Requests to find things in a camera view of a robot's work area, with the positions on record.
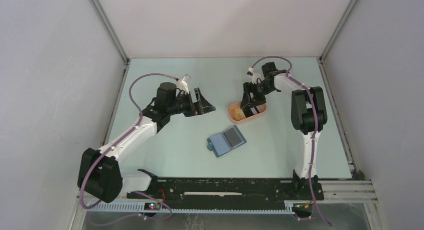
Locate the aluminium frame rail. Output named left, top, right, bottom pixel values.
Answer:
left=76, top=179, right=379, bottom=205

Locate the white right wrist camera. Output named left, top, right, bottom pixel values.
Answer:
left=247, top=67, right=261, bottom=84

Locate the blue-white cable duct strip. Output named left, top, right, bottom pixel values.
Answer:
left=88, top=202, right=294, bottom=214

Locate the gold credit card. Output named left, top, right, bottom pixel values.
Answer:
left=230, top=107, right=246, bottom=121

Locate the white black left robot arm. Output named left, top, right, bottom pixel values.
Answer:
left=77, top=82, right=216, bottom=203

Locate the pink oval tray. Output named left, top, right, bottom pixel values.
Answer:
left=227, top=101, right=267, bottom=125

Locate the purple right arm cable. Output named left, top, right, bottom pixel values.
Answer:
left=250, top=56, right=334, bottom=228

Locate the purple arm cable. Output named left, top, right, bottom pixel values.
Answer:
left=79, top=73, right=180, bottom=210
left=250, top=56, right=334, bottom=228

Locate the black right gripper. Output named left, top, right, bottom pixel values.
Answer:
left=240, top=82, right=276, bottom=108

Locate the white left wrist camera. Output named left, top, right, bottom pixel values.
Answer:
left=176, top=74, right=191, bottom=93

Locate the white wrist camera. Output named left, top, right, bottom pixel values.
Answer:
left=247, top=67, right=261, bottom=84
left=176, top=74, right=191, bottom=93

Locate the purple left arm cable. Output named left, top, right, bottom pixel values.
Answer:
left=79, top=73, right=180, bottom=210

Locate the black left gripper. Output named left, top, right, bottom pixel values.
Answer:
left=167, top=88, right=215, bottom=117

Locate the blue card holder wallet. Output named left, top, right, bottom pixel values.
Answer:
left=206, top=125, right=247, bottom=158

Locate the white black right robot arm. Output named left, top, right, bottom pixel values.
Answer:
left=239, top=62, right=328, bottom=199

